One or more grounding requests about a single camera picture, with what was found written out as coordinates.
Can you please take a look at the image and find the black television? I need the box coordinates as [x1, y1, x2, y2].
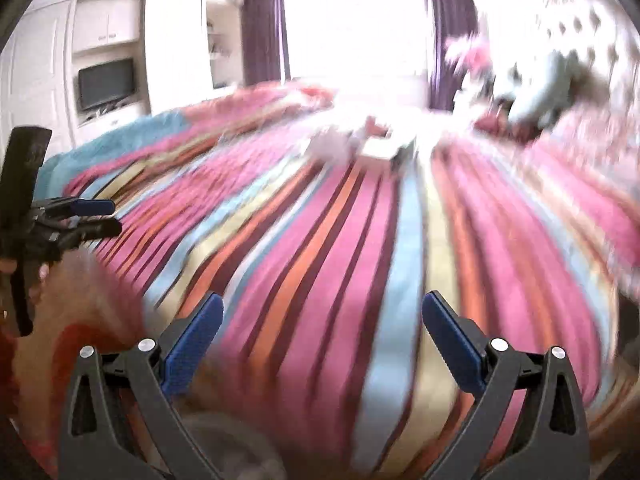
[77, 57, 137, 112]

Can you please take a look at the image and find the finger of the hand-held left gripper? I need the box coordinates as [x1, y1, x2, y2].
[31, 217, 124, 263]
[31, 198, 117, 222]

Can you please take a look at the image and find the tufted beige headboard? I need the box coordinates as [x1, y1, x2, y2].
[480, 0, 640, 126]

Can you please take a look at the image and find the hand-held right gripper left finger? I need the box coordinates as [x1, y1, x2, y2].
[59, 291, 225, 480]

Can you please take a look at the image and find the white cloth on bed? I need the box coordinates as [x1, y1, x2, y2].
[304, 127, 362, 162]

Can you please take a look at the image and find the white box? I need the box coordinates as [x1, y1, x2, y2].
[361, 134, 417, 162]

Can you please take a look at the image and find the purple curtain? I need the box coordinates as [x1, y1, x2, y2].
[241, 0, 292, 87]
[421, 0, 485, 112]

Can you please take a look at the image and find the pink blurred object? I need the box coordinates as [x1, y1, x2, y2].
[444, 35, 495, 82]

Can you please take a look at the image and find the floral pillow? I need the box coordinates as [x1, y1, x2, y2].
[475, 102, 640, 176]

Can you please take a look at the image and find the striped bedspread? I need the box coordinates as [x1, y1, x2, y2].
[65, 82, 640, 480]

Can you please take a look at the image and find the pale blue stuffed toy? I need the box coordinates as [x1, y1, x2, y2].
[492, 49, 583, 132]

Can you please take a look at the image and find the light blue blanket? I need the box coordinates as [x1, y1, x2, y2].
[36, 109, 193, 188]

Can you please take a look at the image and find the white wall shelf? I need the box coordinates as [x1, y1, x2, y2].
[204, 0, 246, 92]

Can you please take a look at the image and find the white wall cabinet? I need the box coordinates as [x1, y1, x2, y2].
[0, 0, 152, 162]

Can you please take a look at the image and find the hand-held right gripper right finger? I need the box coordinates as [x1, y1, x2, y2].
[422, 290, 592, 480]

